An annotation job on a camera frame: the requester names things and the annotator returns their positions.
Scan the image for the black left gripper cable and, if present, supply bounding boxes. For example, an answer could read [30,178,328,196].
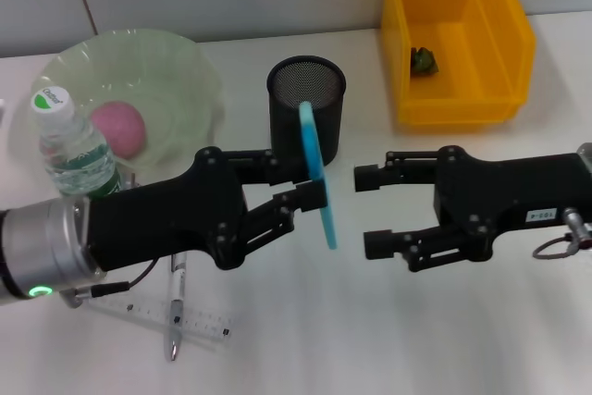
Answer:
[59,258,161,311]

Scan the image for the yellow plastic bin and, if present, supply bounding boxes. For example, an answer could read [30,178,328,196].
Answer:
[381,0,537,127]

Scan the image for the pink peach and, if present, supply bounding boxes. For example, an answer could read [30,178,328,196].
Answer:
[90,101,148,161]

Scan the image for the pale green wavy glass plate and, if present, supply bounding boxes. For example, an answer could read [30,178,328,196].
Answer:
[30,29,223,179]

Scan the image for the blue scissors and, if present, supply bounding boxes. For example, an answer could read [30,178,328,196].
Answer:
[298,101,339,252]

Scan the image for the silver ballpoint pen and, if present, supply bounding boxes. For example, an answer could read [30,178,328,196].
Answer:
[165,253,189,363]

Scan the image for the black mesh pen holder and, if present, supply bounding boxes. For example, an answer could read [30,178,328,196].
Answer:
[265,56,347,169]

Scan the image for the clear green-label water bottle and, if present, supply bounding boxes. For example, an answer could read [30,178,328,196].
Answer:
[30,84,124,202]

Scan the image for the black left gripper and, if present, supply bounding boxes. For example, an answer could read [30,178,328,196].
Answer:
[86,144,330,272]

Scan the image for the transparent plastic ruler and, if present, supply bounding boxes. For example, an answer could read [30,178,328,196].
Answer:
[85,295,235,350]

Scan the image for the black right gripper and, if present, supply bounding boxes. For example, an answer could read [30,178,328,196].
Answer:
[353,144,585,275]

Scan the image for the green plastic wrapper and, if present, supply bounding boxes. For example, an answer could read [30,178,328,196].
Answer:
[410,45,439,76]

